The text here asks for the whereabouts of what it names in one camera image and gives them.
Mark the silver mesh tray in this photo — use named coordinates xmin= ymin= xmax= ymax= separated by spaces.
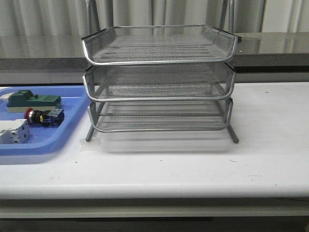
xmin=88 ymin=99 xmax=233 ymax=132
xmin=82 ymin=25 xmax=241 ymax=66
xmin=83 ymin=62 xmax=236 ymax=102

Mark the red emergency stop button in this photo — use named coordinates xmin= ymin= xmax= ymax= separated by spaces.
xmin=24 ymin=108 xmax=65 ymax=127

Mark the silver mesh bottom tray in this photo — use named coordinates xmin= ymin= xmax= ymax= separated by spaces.
xmin=88 ymin=99 xmax=233 ymax=132

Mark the silver mesh top tray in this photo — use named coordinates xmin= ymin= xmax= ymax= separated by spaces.
xmin=82 ymin=25 xmax=241 ymax=66

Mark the blue plastic tray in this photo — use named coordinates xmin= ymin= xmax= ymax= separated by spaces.
xmin=0 ymin=86 xmax=89 ymax=165

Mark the white circuit breaker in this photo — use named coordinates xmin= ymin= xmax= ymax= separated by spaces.
xmin=0 ymin=119 xmax=30 ymax=144

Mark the grey metal rack frame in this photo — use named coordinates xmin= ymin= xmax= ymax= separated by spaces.
xmin=86 ymin=0 xmax=239 ymax=144

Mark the green and beige switch block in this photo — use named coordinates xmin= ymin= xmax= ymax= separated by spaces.
xmin=0 ymin=90 xmax=62 ymax=113

